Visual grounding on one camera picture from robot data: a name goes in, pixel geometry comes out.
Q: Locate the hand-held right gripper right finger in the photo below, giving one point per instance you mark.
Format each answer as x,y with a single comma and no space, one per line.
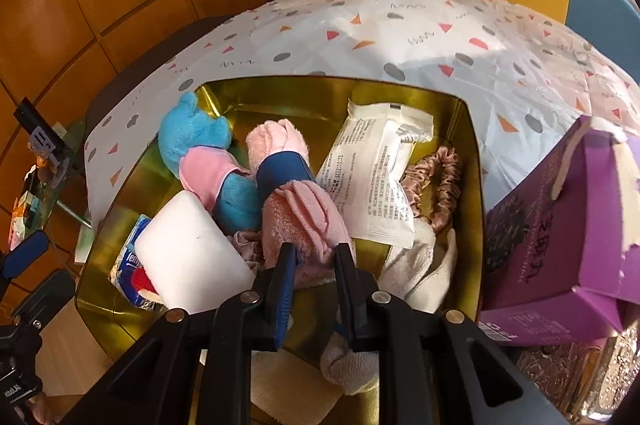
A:
347,295

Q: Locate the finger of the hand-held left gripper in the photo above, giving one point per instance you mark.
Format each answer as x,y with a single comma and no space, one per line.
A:
27,250
50,295

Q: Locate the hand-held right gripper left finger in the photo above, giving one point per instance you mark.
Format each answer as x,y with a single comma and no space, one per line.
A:
287,285

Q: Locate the brown satin scrunchie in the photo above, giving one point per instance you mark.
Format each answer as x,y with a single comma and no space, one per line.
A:
245,242

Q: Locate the pink towel with blue band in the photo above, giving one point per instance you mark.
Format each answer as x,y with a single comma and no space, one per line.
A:
300,215

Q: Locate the white socks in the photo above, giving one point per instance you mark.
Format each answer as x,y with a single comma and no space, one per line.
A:
425,270

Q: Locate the blue tissue packet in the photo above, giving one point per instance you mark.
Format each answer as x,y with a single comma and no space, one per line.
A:
127,260

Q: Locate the red fuzzy sock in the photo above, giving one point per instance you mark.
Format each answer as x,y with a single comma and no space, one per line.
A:
142,277

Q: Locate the beige sock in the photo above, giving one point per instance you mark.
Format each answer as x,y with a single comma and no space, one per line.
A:
285,380

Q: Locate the white sponge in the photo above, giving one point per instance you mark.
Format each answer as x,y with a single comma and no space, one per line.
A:
190,255

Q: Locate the white wipes packet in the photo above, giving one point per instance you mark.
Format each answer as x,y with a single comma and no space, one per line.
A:
370,185

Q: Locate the pink satin scrunchie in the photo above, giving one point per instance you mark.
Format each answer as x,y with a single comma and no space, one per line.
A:
440,205

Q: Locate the blue and pink plush toy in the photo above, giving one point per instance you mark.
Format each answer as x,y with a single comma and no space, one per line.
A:
190,130

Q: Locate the gold tin box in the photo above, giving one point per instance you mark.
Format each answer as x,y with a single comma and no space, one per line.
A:
270,100

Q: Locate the person's left hand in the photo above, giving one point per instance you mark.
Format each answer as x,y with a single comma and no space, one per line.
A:
41,410

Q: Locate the glass side table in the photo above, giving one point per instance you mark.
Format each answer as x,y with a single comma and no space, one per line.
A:
45,195

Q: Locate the purple tissue box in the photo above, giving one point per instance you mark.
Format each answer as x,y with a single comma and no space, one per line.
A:
540,255

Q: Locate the silver ornate tissue box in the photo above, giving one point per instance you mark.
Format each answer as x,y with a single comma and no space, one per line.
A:
575,375

